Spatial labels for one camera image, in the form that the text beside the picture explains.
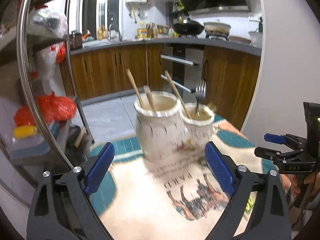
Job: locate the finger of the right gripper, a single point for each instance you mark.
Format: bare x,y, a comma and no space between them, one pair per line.
276,139

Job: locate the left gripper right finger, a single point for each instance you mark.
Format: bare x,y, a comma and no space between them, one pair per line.
270,215

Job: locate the stainless steel shelf rack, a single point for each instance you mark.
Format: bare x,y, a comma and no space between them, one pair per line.
30,54

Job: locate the printed beige teal tablecloth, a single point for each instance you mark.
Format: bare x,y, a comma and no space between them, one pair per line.
177,198

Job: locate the silver metal fork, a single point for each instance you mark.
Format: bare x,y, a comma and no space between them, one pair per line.
200,94

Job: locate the wooden chopstick in left jar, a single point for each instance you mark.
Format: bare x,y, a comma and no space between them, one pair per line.
132,81

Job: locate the white double ceramic utensil jar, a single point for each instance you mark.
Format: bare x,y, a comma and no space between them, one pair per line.
172,129

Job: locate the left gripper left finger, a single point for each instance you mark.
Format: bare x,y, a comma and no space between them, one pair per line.
61,209

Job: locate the built-in oven with handles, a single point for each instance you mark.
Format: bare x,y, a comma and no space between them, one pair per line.
184,62

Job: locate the white ceramic casserole pot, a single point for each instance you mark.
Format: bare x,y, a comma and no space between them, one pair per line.
217,29

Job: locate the black wok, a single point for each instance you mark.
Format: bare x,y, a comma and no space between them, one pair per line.
188,27

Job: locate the wooden chopstick in jar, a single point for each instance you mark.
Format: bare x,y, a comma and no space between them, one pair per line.
170,81
132,81

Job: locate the kitchen faucet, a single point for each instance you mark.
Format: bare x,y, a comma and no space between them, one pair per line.
113,32

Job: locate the wooden spatula in left jar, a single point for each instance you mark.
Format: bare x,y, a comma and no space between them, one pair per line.
149,97

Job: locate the wooden chopstick in right jar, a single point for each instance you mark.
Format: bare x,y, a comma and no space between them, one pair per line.
170,81

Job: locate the red plastic bag lower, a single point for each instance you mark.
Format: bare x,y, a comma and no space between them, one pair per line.
52,107

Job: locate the clear plastic bag on shelf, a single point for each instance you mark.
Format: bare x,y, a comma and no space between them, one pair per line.
50,19

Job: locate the yellow cooking oil bottle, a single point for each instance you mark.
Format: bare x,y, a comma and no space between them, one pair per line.
142,31

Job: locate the person's right hand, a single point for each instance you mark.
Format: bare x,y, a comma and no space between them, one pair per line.
310,179

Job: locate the wooden kitchen cabinets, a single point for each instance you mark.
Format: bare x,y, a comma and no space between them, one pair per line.
231,75

